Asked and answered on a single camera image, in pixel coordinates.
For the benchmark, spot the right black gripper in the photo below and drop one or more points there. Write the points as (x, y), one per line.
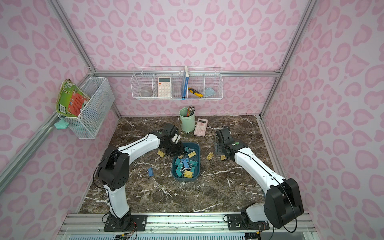
(222, 149)

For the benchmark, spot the white mesh side basket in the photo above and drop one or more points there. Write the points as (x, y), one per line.
(89, 122)

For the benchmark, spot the blue book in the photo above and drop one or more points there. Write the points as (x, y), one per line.
(185, 81)

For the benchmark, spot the yellow binder clip in box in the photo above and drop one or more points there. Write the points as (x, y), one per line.
(188, 174)

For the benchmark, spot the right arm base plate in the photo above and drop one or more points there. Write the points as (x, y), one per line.
(237, 222)

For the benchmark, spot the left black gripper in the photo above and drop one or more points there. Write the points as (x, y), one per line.
(173, 147)

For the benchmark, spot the clear tape roll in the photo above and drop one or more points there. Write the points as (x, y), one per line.
(146, 93)

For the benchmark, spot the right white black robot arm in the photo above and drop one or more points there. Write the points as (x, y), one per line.
(283, 201)

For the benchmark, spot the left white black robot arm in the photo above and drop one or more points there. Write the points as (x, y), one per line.
(113, 170)

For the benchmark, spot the pink calculator on table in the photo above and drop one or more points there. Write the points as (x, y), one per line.
(201, 127)

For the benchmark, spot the blue binder clip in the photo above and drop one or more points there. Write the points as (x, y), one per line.
(151, 172)
(186, 163)

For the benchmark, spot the blue binder clip in box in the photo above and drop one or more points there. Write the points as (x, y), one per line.
(186, 163)

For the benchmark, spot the teal plastic storage box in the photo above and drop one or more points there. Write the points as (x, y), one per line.
(192, 153)

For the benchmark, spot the light blue item in shelf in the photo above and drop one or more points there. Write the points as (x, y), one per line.
(209, 92)

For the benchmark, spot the yellow black utility knife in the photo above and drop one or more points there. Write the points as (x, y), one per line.
(195, 92)

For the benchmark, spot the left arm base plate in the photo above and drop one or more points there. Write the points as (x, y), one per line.
(127, 224)

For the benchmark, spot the white orange calculator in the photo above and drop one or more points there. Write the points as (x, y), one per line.
(164, 87)

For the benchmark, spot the mint green pen cup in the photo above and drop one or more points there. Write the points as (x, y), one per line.
(187, 118)

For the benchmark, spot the white wire wall shelf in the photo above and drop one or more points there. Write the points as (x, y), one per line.
(200, 79)

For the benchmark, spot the mint green wall hook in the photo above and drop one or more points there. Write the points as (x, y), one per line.
(61, 124)

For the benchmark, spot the green red booklet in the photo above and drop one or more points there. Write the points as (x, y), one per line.
(71, 100)

